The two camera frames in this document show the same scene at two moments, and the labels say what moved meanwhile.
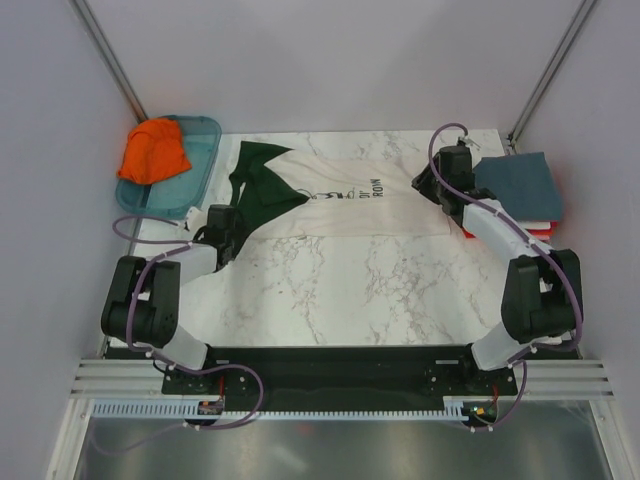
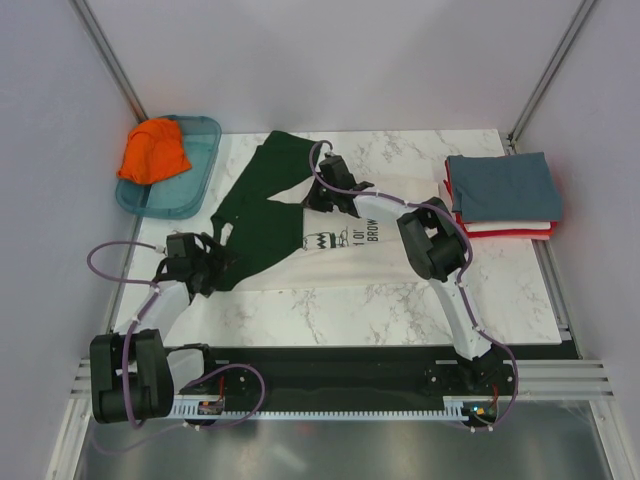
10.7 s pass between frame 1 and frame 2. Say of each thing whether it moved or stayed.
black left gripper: moved
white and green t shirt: moved
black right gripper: moved
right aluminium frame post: stayed
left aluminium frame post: stayed
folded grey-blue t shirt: stayed
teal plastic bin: stayed
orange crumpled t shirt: stayed
